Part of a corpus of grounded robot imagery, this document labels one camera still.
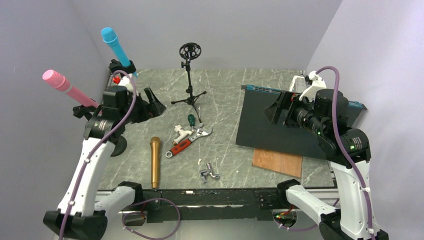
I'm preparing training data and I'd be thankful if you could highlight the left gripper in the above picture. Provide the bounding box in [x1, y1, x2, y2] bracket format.
[120, 87, 167, 124]

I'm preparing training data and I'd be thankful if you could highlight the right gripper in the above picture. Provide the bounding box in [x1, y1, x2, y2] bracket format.
[263, 89, 327, 136]

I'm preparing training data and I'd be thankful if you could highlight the gold microphone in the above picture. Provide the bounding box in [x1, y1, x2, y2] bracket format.
[150, 136, 161, 189]

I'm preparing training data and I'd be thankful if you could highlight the black tripod mic stand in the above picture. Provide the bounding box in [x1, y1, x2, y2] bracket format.
[170, 42, 207, 123]

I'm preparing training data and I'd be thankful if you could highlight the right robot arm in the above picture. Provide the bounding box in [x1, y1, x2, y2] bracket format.
[264, 88, 389, 240]

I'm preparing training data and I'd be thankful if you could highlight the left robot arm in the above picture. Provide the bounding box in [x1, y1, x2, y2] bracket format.
[43, 85, 166, 240]

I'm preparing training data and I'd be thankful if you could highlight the pink mic round-base stand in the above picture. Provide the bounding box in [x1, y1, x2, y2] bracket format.
[72, 104, 129, 158]

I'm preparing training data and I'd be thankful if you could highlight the blue mic round-base stand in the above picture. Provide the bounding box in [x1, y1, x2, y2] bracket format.
[108, 59, 137, 74]

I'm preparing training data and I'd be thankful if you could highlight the blue microphone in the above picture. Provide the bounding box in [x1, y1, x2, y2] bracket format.
[101, 27, 138, 78]

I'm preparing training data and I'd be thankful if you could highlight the pink microphone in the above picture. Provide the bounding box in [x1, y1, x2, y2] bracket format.
[42, 69, 99, 108]

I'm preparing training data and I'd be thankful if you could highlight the white plastic faucet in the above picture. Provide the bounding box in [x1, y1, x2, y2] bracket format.
[172, 124, 193, 146]

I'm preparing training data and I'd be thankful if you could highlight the wooden board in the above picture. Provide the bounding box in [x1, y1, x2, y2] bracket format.
[252, 148, 303, 178]

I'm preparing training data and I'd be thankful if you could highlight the small metal clamp part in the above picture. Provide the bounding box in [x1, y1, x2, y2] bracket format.
[199, 162, 220, 184]

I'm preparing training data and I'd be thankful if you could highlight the black network switch box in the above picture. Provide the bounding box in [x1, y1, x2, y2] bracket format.
[236, 89, 371, 166]

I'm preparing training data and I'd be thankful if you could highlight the green handle screwdriver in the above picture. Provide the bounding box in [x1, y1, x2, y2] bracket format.
[187, 114, 196, 127]

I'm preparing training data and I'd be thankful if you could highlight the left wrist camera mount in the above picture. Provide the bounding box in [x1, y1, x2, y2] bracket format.
[112, 75, 134, 92]

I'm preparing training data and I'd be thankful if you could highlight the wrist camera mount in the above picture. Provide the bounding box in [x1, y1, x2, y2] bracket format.
[289, 71, 327, 103]
[112, 75, 134, 92]

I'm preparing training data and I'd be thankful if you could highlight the red handle adjustable wrench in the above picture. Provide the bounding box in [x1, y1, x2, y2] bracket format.
[165, 123, 213, 158]

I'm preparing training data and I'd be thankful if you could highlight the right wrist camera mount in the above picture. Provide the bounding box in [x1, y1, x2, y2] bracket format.
[289, 71, 327, 103]

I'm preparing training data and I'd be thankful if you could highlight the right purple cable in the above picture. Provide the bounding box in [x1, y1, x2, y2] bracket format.
[274, 65, 377, 240]

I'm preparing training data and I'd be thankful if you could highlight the purple cable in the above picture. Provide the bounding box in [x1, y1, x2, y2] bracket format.
[274, 65, 377, 240]
[57, 69, 181, 240]

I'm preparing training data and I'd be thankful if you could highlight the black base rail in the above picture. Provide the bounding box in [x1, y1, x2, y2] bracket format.
[123, 187, 291, 223]

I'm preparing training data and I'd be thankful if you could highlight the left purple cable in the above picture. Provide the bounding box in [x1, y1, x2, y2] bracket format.
[57, 69, 181, 240]

